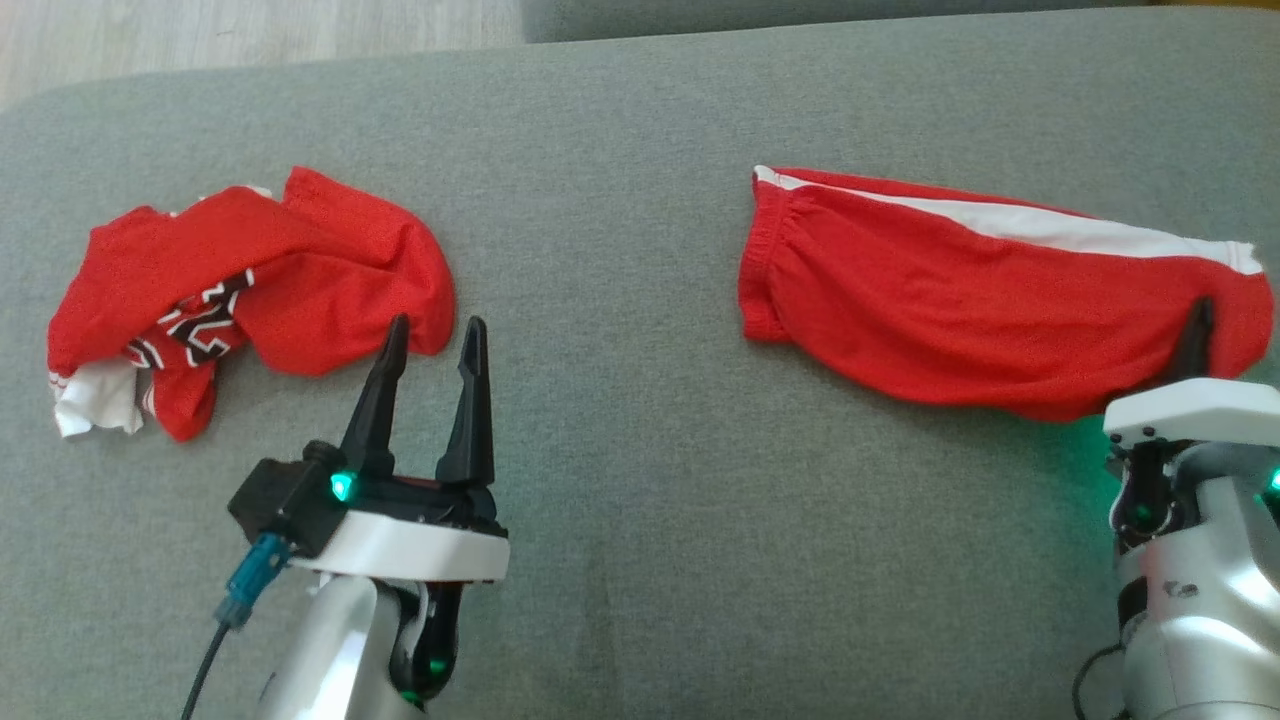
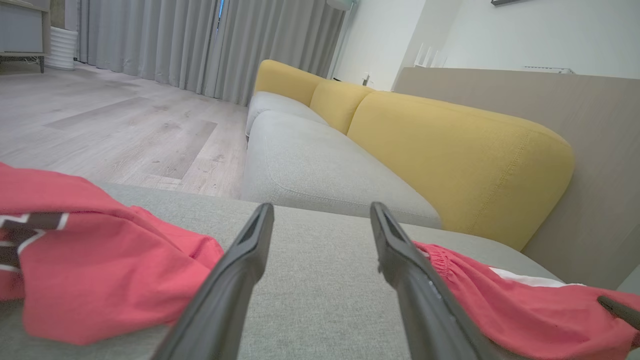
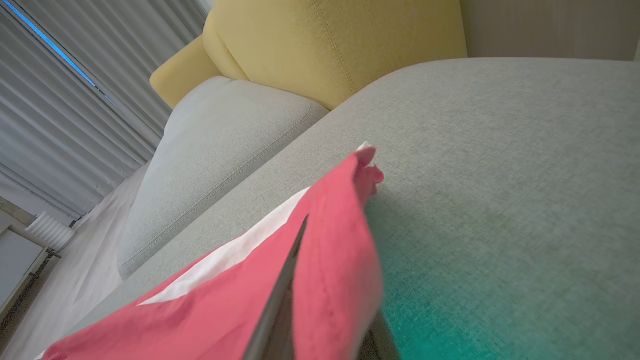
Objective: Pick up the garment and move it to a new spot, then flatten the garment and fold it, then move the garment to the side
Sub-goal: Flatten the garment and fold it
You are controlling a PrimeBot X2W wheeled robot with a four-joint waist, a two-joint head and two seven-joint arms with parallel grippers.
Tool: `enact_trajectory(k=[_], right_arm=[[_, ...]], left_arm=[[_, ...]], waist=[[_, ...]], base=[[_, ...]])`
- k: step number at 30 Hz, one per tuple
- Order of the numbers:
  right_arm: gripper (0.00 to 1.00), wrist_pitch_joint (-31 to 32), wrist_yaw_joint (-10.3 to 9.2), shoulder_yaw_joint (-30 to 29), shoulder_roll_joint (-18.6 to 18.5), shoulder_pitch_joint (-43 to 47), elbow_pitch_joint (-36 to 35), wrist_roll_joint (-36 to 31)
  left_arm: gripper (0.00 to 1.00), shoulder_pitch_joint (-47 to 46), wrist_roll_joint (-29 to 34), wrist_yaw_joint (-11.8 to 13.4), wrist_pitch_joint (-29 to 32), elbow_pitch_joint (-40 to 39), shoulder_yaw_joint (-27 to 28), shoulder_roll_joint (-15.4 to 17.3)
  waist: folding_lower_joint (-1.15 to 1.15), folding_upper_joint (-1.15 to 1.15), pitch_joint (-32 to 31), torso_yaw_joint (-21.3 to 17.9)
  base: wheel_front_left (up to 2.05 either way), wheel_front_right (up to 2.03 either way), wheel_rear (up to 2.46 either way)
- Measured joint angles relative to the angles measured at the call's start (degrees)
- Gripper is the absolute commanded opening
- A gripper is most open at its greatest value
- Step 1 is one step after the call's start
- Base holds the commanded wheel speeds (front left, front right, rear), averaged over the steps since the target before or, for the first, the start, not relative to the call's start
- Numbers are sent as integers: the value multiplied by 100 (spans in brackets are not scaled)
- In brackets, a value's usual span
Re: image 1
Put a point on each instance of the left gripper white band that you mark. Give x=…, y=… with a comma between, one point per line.
x=420, y=550

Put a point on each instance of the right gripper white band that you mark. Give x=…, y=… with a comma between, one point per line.
x=1190, y=410

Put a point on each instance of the red basketball jersey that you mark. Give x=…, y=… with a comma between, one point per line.
x=350, y=280

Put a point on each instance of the red shorts white stripe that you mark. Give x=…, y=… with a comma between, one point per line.
x=950, y=310

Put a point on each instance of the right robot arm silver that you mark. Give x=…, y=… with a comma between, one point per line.
x=1220, y=600

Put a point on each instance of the grey sofa seat cushion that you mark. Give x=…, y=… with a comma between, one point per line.
x=650, y=550

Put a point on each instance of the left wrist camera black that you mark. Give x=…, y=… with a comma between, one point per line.
x=285, y=505

